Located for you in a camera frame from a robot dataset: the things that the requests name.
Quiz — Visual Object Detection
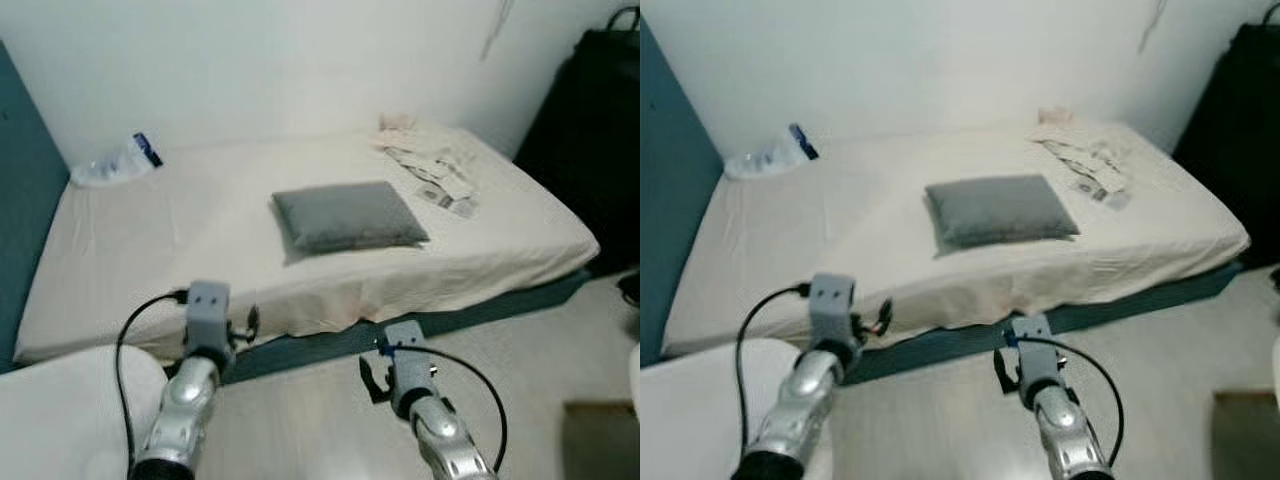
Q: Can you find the large black bag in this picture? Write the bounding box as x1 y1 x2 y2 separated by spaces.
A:
1172 20 1280 271
512 5 641 277

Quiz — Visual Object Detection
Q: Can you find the bed with cream sheet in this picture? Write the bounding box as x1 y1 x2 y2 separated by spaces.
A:
660 118 1253 386
12 125 601 386

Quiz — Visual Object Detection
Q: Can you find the white and blue plastic bag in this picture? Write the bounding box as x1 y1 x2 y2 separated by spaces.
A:
724 123 820 181
70 132 164 189

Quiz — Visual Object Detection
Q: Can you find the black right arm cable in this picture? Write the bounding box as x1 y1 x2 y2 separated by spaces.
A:
378 340 510 473
1004 334 1127 469

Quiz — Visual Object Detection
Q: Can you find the white chair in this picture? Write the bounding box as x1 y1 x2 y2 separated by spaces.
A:
640 338 833 480
0 345 169 480

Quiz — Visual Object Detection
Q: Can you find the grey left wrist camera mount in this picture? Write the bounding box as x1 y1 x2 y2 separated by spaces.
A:
810 273 857 343
186 281 232 347

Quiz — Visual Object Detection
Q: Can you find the dark brown-edged floor box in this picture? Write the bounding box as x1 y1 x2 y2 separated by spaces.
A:
1212 390 1280 480
562 400 641 480

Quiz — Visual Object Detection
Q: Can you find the grey square pillow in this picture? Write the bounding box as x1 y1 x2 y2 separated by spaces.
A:
925 174 1081 251
272 180 431 256

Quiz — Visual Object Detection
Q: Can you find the crumpled cream garment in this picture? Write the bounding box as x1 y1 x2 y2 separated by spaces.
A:
375 112 481 206
1030 106 1137 201

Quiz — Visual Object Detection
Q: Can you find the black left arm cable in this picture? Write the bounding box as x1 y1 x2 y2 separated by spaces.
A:
114 288 191 477
734 284 812 463

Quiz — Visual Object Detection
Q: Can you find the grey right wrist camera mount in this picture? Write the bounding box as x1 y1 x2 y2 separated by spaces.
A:
1010 314 1059 381
383 320 429 389

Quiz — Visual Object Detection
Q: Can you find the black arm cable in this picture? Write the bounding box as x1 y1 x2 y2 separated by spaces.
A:
1004 334 1127 469
114 288 191 477
734 284 812 463
378 340 510 473

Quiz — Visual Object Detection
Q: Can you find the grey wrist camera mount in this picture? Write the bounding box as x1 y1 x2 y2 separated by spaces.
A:
810 273 857 343
186 281 232 347
1010 314 1059 381
383 320 429 389

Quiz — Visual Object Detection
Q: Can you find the teal headboard panel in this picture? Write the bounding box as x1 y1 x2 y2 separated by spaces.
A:
640 20 725 367
0 40 73 373

